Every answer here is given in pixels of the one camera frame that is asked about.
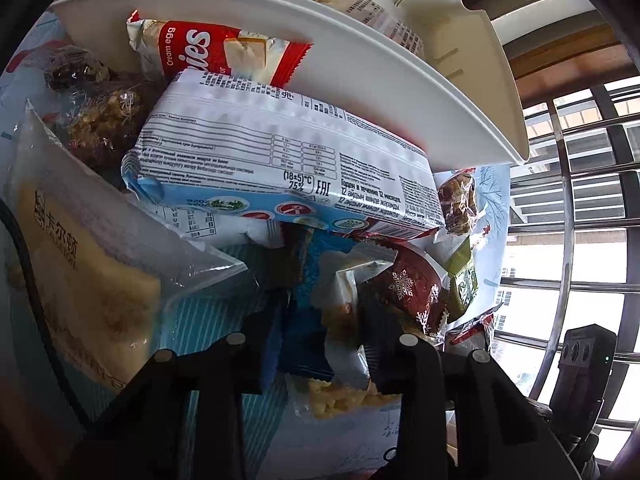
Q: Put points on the small red packet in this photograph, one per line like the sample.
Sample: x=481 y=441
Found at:
x=470 y=332

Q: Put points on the dark dried fruit packet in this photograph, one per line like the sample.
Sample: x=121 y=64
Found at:
x=70 y=72

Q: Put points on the green snack packet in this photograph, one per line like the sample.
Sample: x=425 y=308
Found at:
x=462 y=280

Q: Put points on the red white cookie packet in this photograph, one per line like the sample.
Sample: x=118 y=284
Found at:
x=210 y=45

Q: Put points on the clear walnut snack packet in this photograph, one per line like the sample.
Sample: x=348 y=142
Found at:
x=105 y=115

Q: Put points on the white plastic bin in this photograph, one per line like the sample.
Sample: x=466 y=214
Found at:
x=360 y=90

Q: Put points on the wooden window frame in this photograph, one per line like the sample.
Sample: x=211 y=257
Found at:
x=565 y=55

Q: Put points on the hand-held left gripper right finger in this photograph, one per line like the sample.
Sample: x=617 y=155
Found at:
x=390 y=360

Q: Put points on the clear bread packet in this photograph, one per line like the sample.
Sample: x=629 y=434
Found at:
x=100 y=270

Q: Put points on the white printed snack packet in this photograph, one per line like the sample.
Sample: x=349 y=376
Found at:
x=220 y=225

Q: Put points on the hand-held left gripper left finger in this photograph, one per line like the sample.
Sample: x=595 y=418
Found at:
x=272 y=355

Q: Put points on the metal window grille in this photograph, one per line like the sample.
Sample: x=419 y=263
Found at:
x=565 y=185

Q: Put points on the large blue white wafer packet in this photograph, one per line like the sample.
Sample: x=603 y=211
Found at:
x=280 y=150

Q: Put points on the clear yellow crisp packet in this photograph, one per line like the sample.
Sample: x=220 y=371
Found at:
x=340 y=310

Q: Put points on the small nut bar packet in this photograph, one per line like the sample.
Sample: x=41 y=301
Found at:
x=457 y=200

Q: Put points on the blue snack packet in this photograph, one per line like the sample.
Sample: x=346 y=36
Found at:
x=310 y=320

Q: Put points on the maroon snowflake packet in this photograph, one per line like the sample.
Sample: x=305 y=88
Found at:
x=405 y=280

